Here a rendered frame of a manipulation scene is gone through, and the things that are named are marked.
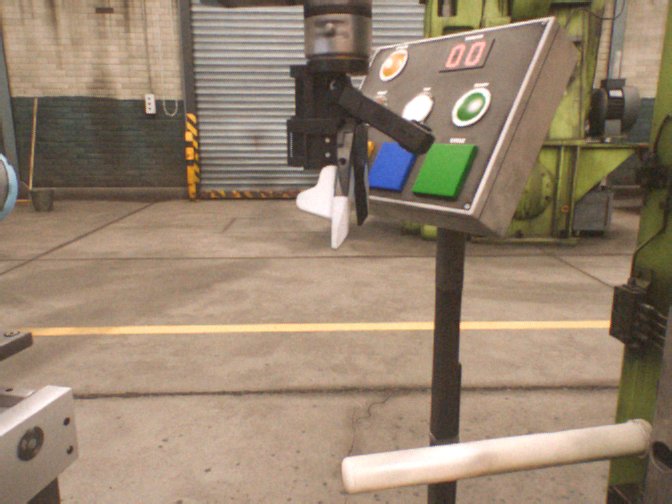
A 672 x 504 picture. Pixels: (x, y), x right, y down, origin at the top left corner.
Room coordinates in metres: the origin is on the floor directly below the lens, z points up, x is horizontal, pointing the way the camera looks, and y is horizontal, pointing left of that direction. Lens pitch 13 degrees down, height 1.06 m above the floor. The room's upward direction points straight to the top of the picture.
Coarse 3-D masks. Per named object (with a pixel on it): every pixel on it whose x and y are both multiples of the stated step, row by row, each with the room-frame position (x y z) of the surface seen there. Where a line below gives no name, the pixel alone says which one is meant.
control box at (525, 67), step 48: (384, 48) 0.99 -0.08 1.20; (432, 48) 0.89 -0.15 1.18; (528, 48) 0.74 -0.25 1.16; (384, 96) 0.91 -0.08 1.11; (432, 96) 0.82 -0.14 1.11; (528, 96) 0.71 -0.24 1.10; (480, 144) 0.70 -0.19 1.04; (528, 144) 0.72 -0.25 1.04; (384, 192) 0.79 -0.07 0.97; (480, 192) 0.66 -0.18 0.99
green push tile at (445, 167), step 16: (448, 144) 0.74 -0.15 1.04; (432, 160) 0.74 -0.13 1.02; (448, 160) 0.72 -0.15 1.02; (464, 160) 0.70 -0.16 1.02; (432, 176) 0.72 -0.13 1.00; (448, 176) 0.70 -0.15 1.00; (464, 176) 0.69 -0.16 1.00; (416, 192) 0.73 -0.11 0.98; (432, 192) 0.71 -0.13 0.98; (448, 192) 0.69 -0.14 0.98
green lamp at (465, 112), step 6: (468, 96) 0.76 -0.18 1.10; (474, 96) 0.76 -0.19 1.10; (480, 96) 0.75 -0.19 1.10; (462, 102) 0.77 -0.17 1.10; (468, 102) 0.76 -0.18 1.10; (474, 102) 0.75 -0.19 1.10; (480, 102) 0.74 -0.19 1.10; (462, 108) 0.76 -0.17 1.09; (468, 108) 0.75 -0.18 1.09; (474, 108) 0.74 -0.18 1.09; (480, 108) 0.74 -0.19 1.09; (456, 114) 0.76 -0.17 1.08; (462, 114) 0.75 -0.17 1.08; (468, 114) 0.74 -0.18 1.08; (474, 114) 0.74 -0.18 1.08; (462, 120) 0.75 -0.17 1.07; (468, 120) 0.74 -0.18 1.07
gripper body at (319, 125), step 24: (312, 72) 0.62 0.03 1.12; (336, 72) 0.62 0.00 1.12; (360, 72) 0.62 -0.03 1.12; (312, 96) 0.63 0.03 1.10; (336, 96) 0.62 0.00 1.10; (288, 120) 0.61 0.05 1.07; (312, 120) 0.61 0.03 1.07; (336, 120) 0.60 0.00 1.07; (360, 120) 0.61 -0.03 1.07; (288, 144) 0.61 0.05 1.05; (312, 144) 0.61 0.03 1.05; (336, 144) 0.60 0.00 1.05; (360, 144) 0.61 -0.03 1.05; (312, 168) 0.61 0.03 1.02; (360, 168) 0.64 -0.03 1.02
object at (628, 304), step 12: (636, 276) 0.76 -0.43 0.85; (648, 276) 0.74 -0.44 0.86; (624, 288) 0.75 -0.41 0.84; (636, 288) 0.74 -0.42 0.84; (624, 300) 0.74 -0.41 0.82; (636, 300) 0.73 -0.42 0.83; (612, 312) 0.76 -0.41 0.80; (624, 312) 0.74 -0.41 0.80; (636, 312) 0.73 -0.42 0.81; (612, 324) 0.76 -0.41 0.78; (624, 324) 0.74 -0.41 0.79; (636, 324) 0.72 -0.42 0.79; (624, 336) 0.73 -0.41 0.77; (636, 336) 0.72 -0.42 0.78; (636, 348) 0.72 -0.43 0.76
